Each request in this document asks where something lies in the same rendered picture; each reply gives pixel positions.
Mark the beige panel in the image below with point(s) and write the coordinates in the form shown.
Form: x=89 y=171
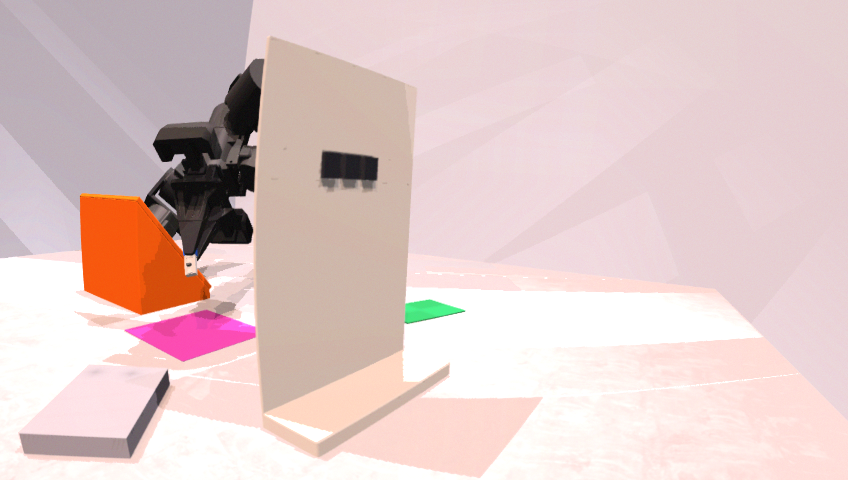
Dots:
x=332 y=197

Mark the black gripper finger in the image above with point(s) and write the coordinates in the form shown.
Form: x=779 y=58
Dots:
x=218 y=218
x=194 y=199

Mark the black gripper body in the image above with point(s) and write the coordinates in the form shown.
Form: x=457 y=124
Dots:
x=206 y=150

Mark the pink square zone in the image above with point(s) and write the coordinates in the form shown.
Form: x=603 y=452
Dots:
x=190 y=336

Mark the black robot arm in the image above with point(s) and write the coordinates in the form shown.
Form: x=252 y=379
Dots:
x=239 y=112

